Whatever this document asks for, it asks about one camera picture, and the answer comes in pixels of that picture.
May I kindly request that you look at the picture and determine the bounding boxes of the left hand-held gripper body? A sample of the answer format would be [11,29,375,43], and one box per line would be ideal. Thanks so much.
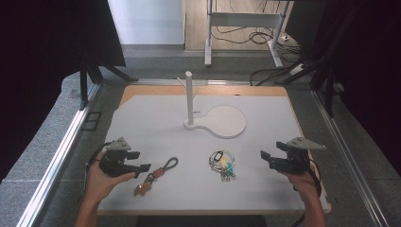
[98,136,137,178]

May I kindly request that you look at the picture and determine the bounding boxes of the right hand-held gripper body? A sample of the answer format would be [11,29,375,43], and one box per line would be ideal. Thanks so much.
[273,136,327,175]

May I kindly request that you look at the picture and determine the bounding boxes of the brown leather keychain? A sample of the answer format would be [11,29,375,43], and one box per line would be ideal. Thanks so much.
[132,156,180,198]

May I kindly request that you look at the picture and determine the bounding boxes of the person's left hand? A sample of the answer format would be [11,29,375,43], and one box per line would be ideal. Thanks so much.
[84,150,137,202]

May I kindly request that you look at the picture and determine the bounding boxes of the person's right hand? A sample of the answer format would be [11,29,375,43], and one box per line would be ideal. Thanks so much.
[278,169,320,202]

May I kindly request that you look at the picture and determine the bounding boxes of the white table mat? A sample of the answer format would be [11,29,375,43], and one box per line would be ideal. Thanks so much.
[97,94,331,213]

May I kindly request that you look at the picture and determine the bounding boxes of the white key hanger stand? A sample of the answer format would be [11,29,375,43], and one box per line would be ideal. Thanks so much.
[176,70,248,140]

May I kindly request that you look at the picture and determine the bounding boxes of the wooden table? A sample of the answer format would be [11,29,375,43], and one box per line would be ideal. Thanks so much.
[96,84,333,218]

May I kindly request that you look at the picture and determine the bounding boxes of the black tripod stand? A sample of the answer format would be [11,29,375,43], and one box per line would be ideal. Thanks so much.
[78,46,140,112]
[273,6,360,118]

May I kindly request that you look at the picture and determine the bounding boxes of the white power strip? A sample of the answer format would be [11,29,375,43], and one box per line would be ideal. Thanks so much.
[288,63,305,76]

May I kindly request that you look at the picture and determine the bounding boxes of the black curtain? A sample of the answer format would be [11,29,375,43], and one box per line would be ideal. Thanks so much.
[315,0,401,178]
[0,0,127,183]

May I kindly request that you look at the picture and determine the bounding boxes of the dark monitor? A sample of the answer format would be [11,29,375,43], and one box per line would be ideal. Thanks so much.
[284,0,326,50]

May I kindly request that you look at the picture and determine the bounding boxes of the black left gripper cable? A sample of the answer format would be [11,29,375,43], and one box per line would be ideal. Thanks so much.
[85,141,113,168]

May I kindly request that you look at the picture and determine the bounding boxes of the key ring with colourful keys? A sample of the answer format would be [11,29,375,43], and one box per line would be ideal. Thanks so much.
[208,149,237,183]

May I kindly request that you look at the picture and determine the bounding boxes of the black rectangular bracket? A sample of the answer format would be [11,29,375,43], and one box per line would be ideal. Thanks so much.
[80,111,103,132]

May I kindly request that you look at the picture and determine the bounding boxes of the aluminium rail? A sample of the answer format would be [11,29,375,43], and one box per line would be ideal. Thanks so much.
[16,82,102,227]
[309,82,392,227]

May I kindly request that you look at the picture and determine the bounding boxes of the black floor cable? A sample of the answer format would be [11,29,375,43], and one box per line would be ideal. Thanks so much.
[249,58,305,87]

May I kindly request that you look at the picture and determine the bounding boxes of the black floor cables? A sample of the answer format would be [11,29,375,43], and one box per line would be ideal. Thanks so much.
[210,0,305,64]

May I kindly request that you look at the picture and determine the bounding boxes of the white metal desk frame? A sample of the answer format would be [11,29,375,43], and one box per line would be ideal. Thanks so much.
[203,0,290,69]

